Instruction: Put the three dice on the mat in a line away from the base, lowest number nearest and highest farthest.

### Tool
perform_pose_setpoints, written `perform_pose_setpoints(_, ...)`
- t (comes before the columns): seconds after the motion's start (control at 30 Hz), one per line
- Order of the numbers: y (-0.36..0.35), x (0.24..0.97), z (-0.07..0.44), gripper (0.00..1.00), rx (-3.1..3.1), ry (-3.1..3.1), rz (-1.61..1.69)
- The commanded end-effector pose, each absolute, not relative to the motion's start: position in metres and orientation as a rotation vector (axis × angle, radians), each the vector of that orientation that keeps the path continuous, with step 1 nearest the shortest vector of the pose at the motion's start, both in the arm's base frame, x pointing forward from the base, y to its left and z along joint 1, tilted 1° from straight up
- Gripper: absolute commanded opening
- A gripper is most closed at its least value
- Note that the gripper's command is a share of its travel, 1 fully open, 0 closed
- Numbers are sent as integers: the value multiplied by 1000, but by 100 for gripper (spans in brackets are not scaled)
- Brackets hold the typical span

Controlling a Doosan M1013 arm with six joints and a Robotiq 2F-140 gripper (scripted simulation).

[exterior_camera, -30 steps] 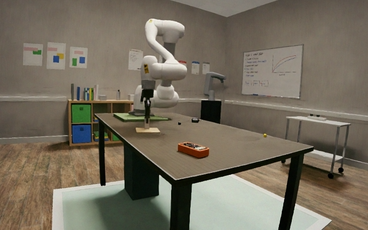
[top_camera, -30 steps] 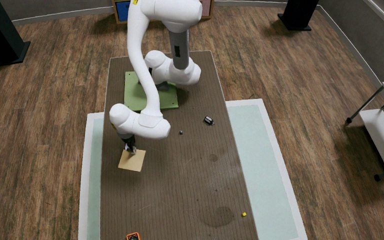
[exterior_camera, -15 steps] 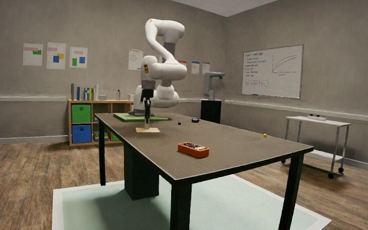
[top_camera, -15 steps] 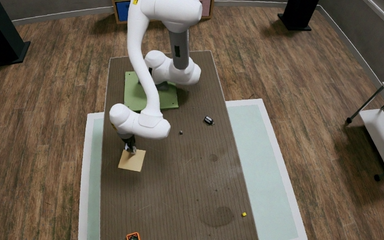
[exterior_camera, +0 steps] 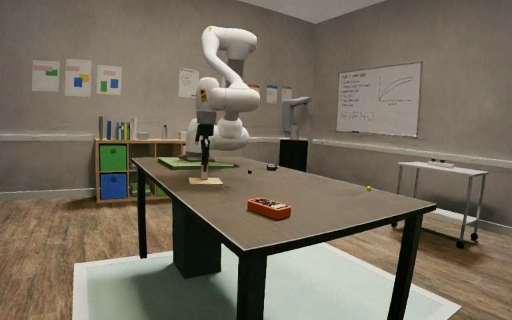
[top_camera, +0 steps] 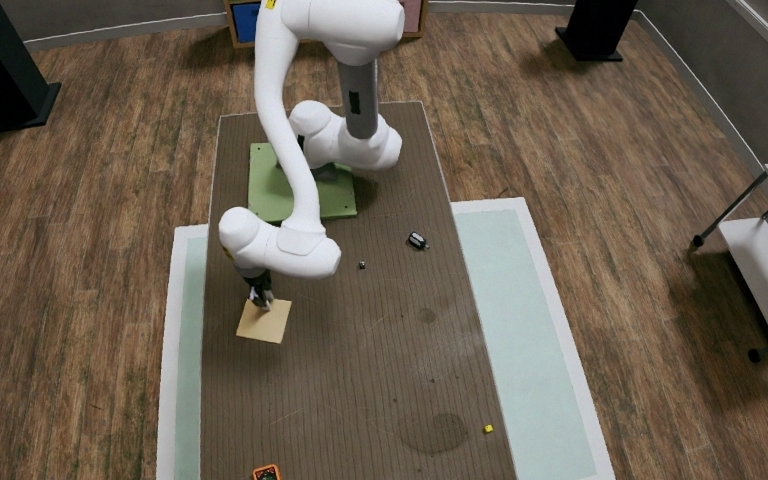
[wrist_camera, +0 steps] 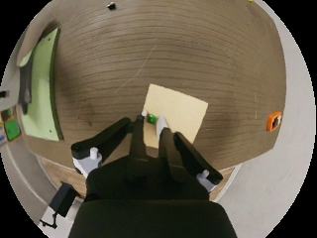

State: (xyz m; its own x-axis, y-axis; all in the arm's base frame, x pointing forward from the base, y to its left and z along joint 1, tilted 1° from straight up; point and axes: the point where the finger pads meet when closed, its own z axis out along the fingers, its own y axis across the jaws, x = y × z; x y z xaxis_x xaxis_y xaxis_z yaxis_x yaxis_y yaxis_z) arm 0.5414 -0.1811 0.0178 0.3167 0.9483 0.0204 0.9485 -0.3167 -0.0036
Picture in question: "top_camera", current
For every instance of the beige square mat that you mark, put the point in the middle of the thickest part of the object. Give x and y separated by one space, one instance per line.
264 325

